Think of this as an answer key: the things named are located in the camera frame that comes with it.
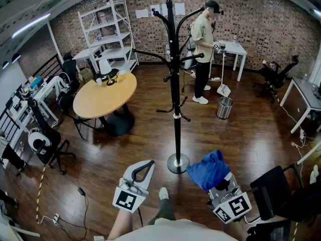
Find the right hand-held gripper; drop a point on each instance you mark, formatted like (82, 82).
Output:
(237, 206)

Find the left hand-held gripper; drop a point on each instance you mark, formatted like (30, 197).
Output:
(126, 199)

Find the blue cloth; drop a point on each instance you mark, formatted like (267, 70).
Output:
(209, 171)

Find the black coat rack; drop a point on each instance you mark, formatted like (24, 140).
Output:
(177, 84)

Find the person's left forearm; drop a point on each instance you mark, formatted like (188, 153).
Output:
(120, 225)

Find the person's right forearm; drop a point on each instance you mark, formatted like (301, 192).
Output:
(240, 231)

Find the white shelving unit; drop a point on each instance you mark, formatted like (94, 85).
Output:
(110, 40)

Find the person's white shoe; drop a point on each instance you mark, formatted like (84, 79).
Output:
(163, 193)

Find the black padded chair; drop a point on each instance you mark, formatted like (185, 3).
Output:
(273, 187)

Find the person's dark trousers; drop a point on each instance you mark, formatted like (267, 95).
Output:
(164, 210)

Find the black power adapter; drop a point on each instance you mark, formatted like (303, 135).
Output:
(81, 191)

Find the black box device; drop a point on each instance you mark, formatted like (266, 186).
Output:
(270, 231)

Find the metal trash bin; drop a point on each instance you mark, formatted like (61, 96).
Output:
(224, 108)

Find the white power strip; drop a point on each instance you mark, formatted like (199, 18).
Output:
(56, 219)
(215, 79)
(302, 134)

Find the round wooden table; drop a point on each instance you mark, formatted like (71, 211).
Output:
(105, 97)

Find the black office chair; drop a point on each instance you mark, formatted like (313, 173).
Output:
(52, 139)
(276, 76)
(69, 69)

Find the yellow cup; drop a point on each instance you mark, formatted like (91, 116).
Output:
(122, 76)

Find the yellow black floor tape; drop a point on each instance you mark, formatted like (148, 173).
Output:
(40, 192)

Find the black folding chair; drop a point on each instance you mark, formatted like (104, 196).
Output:
(67, 104)

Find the white cup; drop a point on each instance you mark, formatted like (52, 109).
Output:
(99, 81)

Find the black bag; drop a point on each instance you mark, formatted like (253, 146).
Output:
(114, 72)

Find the gray desk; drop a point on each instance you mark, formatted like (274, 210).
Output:
(304, 94)

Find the cardboard box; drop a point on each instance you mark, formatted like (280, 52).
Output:
(85, 74)

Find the white table lamp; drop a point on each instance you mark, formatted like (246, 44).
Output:
(104, 65)

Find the clear plastic bottle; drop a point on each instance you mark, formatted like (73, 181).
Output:
(304, 78)
(234, 39)

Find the white cluttered desk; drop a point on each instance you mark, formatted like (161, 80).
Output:
(42, 92)

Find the white square table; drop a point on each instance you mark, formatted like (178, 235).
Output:
(234, 49)

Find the small white table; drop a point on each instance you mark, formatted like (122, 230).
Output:
(86, 54)

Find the black metal railing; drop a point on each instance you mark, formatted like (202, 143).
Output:
(47, 65)

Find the white paper sheet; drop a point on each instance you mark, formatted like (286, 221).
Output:
(142, 13)
(155, 10)
(164, 9)
(179, 9)

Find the long ceiling light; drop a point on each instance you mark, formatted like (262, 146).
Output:
(31, 25)

